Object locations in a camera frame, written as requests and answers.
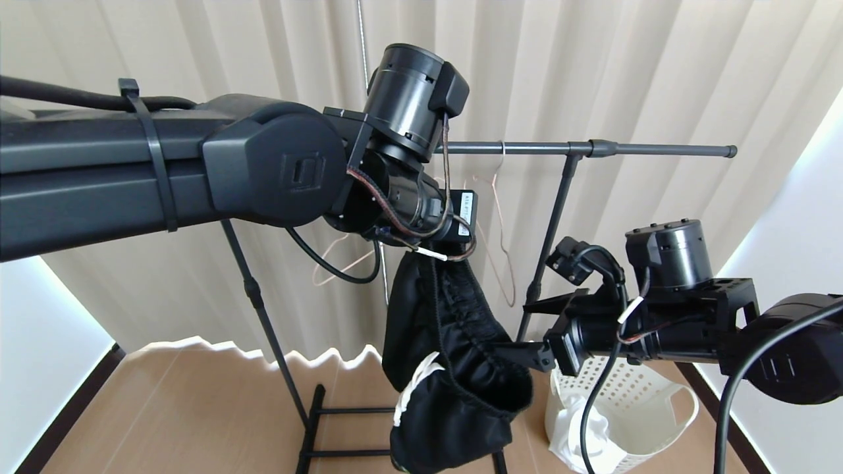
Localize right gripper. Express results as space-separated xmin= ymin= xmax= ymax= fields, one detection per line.
xmin=491 ymin=313 xmax=724 ymax=378

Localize beige curtain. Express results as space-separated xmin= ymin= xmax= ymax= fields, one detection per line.
xmin=0 ymin=0 xmax=843 ymax=369

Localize white laundry basket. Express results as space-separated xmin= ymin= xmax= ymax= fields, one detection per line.
xmin=545 ymin=355 xmax=700 ymax=474

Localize black cable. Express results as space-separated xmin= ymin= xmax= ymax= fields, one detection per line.
xmin=285 ymin=227 xmax=383 ymax=286
xmin=580 ymin=245 xmax=843 ymax=474

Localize black clothes rack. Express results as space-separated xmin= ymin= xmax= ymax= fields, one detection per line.
xmin=221 ymin=140 xmax=737 ymax=474

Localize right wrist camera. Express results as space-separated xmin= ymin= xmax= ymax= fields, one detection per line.
xmin=524 ymin=236 xmax=626 ymax=318

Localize black shorts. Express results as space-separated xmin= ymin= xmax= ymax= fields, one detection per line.
xmin=382 ymin=250 xmax=533 ymax=474

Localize pink clothes hanger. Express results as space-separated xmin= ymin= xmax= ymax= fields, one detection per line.
xmin=470 ymin=141 xmax=518 ymax=309
xmin=311 ymin=232 xmax=377 ymax=288

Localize silver curtain wand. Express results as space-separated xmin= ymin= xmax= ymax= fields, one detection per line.
xmin=356 ymin=0 xmax=391 ymax=309

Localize white garment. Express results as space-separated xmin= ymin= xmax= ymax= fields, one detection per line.
xmin=549 ymin=395 xmax=626 ymax=474

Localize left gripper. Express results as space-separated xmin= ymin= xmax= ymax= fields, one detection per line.
xmin=369 ymin=158 xmax=478 ymax=248

